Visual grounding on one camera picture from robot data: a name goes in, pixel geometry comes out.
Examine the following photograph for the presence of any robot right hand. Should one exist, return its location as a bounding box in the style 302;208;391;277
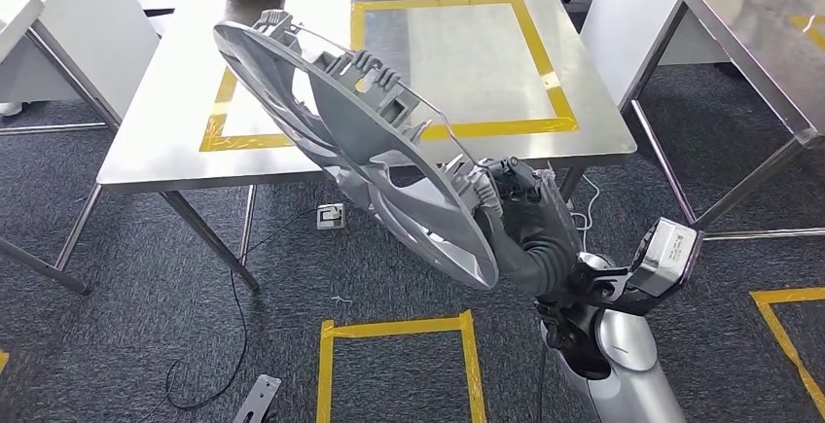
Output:
477;157;585;261

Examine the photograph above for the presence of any silver wheel hubcap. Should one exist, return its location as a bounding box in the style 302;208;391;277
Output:
212;9;501;291

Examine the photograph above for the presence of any steel workbench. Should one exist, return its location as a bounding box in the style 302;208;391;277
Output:
0;0;124;296
96;0;639;294

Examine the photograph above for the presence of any white floor socket box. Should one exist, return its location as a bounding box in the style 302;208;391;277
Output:
316;203;346;231

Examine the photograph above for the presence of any white panel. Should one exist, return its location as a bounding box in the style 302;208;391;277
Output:
580;0;730;109
0;0;161;126

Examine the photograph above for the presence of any yellow floor tape square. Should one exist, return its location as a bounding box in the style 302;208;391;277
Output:
749;286;825;418
315;310;487;423

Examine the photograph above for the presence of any white floor cable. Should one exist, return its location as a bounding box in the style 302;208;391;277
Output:
570;173;602;254

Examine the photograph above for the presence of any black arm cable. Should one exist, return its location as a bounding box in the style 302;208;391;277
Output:
534;349;548;423

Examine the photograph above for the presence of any steel tube frame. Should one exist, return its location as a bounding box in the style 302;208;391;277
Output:
618;0;825;242

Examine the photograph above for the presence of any black floor cable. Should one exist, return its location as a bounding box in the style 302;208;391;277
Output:
135;207;318;423

